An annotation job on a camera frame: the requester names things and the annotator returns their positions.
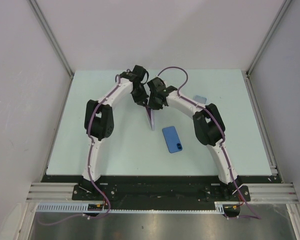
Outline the phone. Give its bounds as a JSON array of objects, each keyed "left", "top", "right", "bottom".
[
  {"left": 162, "top": 126, "right": 183, "bottom": 154},
  {"left": 145, "top": 106, "right": 155, "bottom": 131}
]

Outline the light blue phone case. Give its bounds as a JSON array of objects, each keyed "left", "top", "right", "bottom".
[{"left": 193, "top": 95, "right": 207, "bottom": 104}]

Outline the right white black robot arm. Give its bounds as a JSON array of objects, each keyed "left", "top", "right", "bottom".
[{"left": 147, "top": 77, "right": 242, "bottom": 201}]

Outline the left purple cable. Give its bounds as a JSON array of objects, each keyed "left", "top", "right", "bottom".
[{"left": 37, "top": 68, "right": 131, "bottom": 226}]

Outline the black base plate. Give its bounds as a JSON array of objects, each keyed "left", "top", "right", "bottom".
[{"left": 41, "top": 174, "right": 282, "bottom": 211}]

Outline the left aluminium frame post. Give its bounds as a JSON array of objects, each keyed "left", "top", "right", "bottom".
[{"left": 27, "top": 0, "right": 74, "bottom": 80}]

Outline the aluminium frame post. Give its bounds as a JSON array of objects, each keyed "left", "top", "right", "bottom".
[
  {"left": 27, "top": 0, "right": 74, "bottom": 80},
  {"left": 245, "top": 0, "right": 293, "bottom": 77}
]

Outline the white slotted cable duct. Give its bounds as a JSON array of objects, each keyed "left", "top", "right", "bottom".
[{"left": 36, "top": 202, "right": 225, "bottom": 215}]

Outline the right aluminium frame post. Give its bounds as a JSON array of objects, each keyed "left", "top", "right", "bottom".
[{"left": 245, "top": 0, "right": 293, "bottom": 77}]

